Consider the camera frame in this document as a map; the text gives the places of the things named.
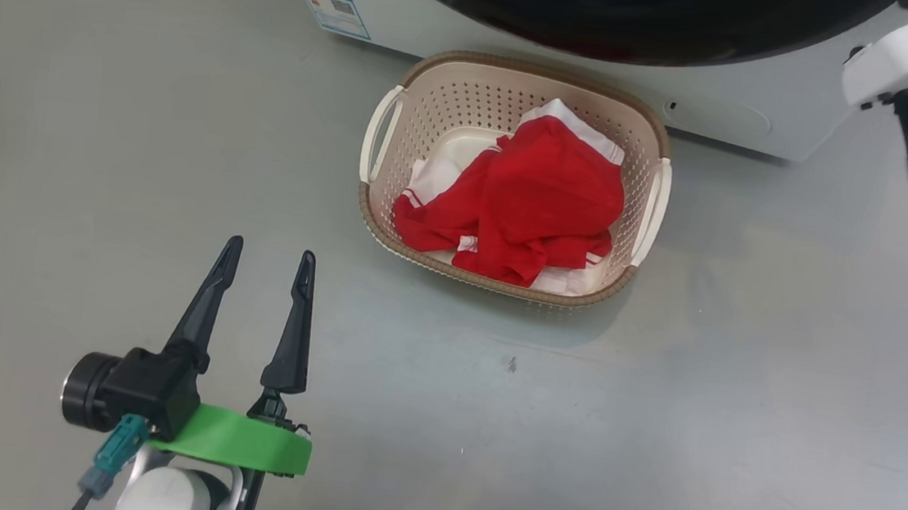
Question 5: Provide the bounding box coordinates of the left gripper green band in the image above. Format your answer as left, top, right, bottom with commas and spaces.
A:
140, 229, 332, 510

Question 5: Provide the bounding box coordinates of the transparent washing machine door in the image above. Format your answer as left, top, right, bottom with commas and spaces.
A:
358, 0, 898, 88

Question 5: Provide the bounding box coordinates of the red and white garment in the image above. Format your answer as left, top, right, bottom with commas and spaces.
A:
386, 84, 635, 301

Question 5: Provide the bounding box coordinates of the white front-load washing machine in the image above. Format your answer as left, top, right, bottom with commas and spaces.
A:
259, 0, 906, 171

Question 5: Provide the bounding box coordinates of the cream laundry basket brown rim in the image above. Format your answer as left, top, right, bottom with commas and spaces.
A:
348, 43, 682, 318

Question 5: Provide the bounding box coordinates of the blue energy label sticker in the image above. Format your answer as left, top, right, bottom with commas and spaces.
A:
291, 0, 376, 43

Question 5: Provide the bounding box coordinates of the teal plug camera cable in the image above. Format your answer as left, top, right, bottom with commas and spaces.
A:
66, 408, 154, 510

